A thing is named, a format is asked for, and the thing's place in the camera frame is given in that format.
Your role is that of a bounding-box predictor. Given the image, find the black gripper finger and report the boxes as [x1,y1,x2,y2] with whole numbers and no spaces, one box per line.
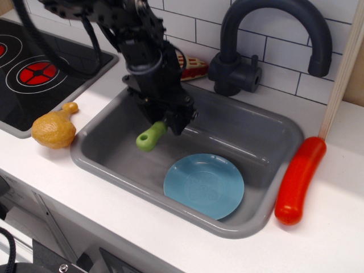
[165,109,198,135]
[136,100,167,124]

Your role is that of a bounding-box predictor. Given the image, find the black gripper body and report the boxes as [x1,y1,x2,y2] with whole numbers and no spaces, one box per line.
[122,48,199,126]

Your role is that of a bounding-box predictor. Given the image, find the green handled grey spatula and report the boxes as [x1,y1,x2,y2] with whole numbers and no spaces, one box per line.
[136,121,168,152]

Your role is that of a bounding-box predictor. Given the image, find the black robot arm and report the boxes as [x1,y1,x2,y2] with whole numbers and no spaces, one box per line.
[42,1,197,135]

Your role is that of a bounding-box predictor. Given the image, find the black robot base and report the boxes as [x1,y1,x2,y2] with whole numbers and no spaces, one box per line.
[0,227,143,273]

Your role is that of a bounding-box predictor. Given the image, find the blue plastic plate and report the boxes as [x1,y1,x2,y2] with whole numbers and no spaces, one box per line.
[163,154,245,220]

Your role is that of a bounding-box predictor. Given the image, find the grey plastic sink basin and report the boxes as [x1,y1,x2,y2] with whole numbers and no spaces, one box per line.
[71,84,304,239]

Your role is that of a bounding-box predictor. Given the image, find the toy pie slice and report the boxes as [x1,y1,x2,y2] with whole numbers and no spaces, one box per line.
[177,53,209,81]

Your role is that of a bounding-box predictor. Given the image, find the dark grey toy faucet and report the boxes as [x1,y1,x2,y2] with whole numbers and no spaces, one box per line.
[208,1,333,97]

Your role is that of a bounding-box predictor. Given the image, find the yellow toy chicken drumstick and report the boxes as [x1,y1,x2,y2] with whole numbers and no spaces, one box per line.
[31,102,78,150]

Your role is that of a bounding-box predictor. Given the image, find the black toy stovetop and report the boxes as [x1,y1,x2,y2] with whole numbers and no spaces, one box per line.
[0,17,119,139]

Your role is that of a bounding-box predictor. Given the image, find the red toy sausage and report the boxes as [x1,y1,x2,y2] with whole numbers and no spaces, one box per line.
[275,136,326,226]

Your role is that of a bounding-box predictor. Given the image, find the black braided cable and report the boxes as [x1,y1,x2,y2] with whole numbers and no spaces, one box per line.
[11,0,103,79]

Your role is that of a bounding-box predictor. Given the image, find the light wooden post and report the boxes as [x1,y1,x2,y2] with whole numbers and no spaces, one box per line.
[318,1,363,141]

